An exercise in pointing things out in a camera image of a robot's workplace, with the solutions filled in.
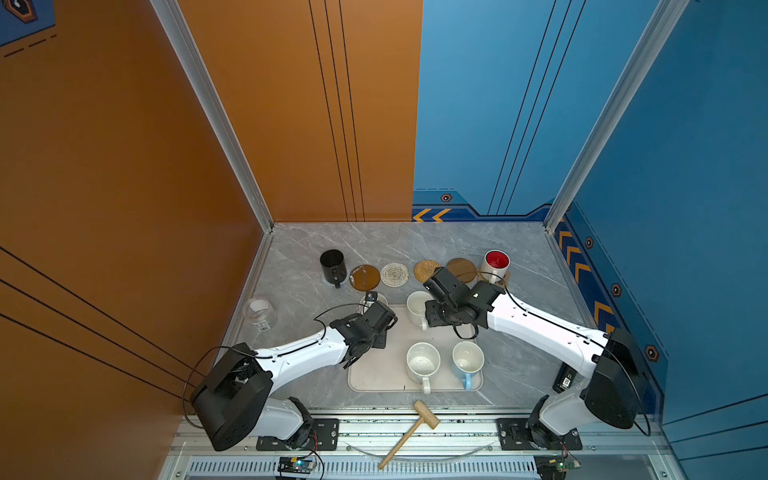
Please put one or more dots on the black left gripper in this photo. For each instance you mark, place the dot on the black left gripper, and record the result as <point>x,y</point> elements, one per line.
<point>382,339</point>

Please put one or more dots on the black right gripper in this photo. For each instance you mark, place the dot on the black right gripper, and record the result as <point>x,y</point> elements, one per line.
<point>430,314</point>

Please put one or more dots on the dark wooden round coaster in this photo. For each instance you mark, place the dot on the dark wooden round coaster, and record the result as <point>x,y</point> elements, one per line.
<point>463,269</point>

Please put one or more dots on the rattan round coaster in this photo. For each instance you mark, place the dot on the rattan round coaster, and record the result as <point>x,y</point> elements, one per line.
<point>423,270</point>

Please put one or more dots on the white mug red inside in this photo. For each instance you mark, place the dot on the white mug red inside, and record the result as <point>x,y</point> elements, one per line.
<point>495,261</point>

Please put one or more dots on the black mug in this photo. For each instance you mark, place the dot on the black mug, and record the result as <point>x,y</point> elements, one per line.
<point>333,266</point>

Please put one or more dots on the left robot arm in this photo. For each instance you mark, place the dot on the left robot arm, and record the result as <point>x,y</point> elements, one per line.
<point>234,401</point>

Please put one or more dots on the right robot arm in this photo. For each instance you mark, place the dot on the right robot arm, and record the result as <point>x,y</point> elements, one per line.
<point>612,378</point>

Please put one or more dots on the brown worn round coaster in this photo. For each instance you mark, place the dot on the brown worn round coaster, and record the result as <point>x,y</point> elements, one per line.
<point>365,278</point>

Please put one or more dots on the paw shaped cork coaster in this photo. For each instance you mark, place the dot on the paw shaped cork coaster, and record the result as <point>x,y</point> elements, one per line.
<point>493,278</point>

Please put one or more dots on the multicolour woven coaster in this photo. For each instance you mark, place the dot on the multicolour woven coaster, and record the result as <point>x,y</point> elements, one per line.
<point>394,275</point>

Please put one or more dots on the purple mug white inside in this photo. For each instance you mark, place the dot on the purple mug white inside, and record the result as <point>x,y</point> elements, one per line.
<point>382,299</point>

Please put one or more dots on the beige serving tray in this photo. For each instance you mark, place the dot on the beige serving tray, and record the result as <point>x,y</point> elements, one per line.
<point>385,370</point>

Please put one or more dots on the light blue mug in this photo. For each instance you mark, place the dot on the light blue mug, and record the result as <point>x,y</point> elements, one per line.
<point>467,362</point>

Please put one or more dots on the white speckled mug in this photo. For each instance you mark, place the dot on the white speckled mug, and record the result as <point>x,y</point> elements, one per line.
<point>423,361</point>

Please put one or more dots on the wooden mallet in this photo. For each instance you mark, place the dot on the wooden mallet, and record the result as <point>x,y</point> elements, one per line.
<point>425,417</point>

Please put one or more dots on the black handheld device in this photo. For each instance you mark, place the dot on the black handheld device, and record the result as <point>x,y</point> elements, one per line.
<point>564,378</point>

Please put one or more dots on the left green circuit board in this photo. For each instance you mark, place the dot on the left green circuit board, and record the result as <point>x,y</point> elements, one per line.
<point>296,467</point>

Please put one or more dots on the green circuit board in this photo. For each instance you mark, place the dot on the green circuit board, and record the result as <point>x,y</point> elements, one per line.
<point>555,468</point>
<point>296,467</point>

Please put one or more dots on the right green circuit board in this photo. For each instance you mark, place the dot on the right green circuit board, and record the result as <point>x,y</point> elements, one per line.
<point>555,468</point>

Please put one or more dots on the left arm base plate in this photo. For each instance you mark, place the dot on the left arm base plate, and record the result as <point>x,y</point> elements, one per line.
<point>320,435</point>

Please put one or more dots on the aluminium front rail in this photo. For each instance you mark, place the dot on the aluminium front rail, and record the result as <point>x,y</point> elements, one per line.
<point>465,445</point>

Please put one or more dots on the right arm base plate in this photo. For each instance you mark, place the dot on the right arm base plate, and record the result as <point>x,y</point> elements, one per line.
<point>514,434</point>

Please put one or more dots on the right aluminium frame post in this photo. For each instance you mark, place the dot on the right aluminium frame post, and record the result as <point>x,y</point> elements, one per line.
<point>652,40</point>

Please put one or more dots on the aluminium frame post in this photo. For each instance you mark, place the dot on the aluminium frame post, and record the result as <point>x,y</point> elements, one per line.
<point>652,40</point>
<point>176,29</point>

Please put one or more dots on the left aluminium frame post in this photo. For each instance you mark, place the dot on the left aluminium frame post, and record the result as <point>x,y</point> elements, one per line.
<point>176,29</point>

